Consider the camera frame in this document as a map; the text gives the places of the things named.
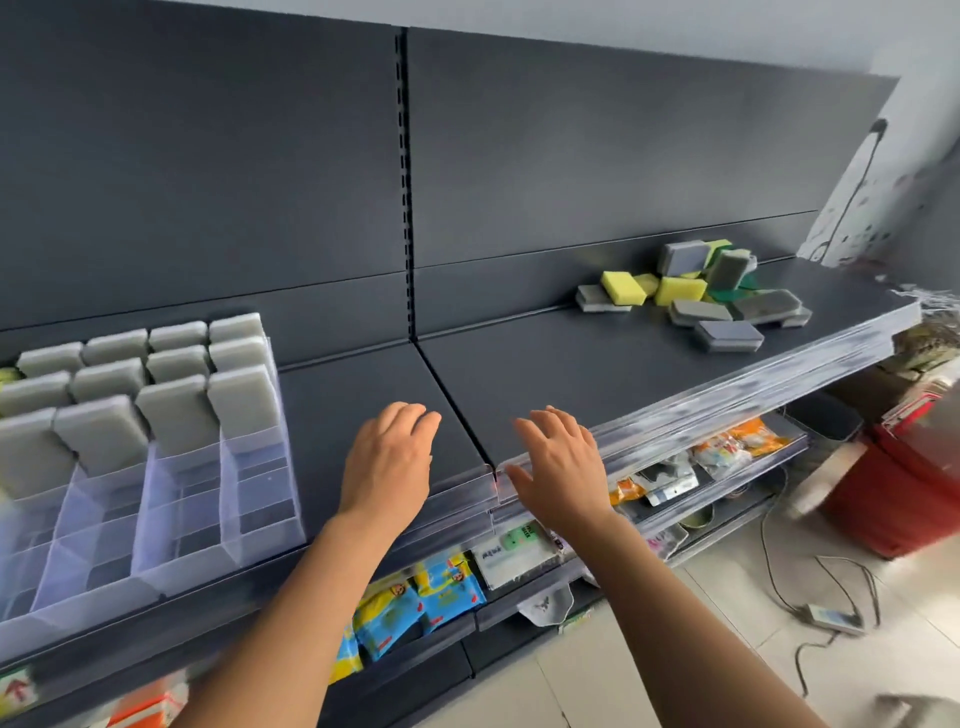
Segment person's right hand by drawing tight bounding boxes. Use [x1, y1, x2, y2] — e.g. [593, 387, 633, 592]
[504, 405, 610, 535]

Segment person's left hand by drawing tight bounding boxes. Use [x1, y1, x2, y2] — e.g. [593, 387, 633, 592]
[336, 401, 444, 528]

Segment person's right forearm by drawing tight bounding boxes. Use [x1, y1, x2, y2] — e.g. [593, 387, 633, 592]
[541, 513, 828, 728]

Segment person's left forearm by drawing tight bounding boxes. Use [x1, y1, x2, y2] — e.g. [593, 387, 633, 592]
[171, 510, 427, 728]

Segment white packet with green label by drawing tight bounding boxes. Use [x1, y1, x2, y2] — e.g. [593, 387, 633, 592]
[471, 521, 565, 592]

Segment grey black packaged item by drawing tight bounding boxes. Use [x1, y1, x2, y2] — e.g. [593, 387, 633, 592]
[636, 456, 699, 496]

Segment white pouch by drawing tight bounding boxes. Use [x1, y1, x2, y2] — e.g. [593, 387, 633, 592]
[517, 585, 575, 625]

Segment blue yellow snack packet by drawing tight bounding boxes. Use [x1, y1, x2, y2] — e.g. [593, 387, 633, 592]
[352, 573, 426, 663]
[414, 551, 489, 635]
[330, 626, 366, 685]

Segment white colourful packet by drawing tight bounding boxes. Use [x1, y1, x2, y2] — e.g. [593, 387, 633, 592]
[691, 436, 753, 481]

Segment orange yellow packet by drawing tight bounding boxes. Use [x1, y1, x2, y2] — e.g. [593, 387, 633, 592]
[726, 418, 792, 460]

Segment pile of yellow grey sponges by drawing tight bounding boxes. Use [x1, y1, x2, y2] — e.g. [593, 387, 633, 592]
[576, 239, 813, 354]

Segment dark grey metal shelf unit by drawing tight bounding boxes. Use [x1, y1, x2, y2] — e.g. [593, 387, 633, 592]
[0, 0, 924, 728]

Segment clear plastic divider organizer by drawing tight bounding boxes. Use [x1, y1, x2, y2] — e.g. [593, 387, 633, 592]
[0, 341, 307, 627]

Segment rows of grey sponges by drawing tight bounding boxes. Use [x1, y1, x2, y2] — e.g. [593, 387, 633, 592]
[0, 312, 281, 502]

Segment black basket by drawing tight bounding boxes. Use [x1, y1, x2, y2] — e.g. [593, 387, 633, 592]
[783, 390, 865, 445]

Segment white power strip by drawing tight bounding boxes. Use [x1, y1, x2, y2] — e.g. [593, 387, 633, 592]
[804, 603, 868, 638]

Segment red plastic bin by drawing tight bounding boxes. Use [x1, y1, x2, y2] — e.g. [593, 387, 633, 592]
[819, 423, 960, 561]

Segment red white boxes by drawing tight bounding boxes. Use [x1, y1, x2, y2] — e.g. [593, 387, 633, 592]
[881, 375, 960, 440]

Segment orange box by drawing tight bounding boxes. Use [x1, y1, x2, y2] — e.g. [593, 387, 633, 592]
[105, 671, 190, 728]

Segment white sign with red arrow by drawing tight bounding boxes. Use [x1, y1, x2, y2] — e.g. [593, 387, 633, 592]
[0, 667, 40, 715]

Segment grey power cable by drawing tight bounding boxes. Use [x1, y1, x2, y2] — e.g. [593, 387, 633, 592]
[759, 468, 882, 699]

